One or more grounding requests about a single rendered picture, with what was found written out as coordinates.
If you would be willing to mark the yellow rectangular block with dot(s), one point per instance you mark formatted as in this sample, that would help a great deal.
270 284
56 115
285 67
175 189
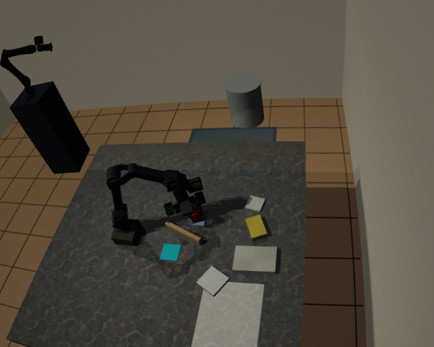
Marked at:
256 228

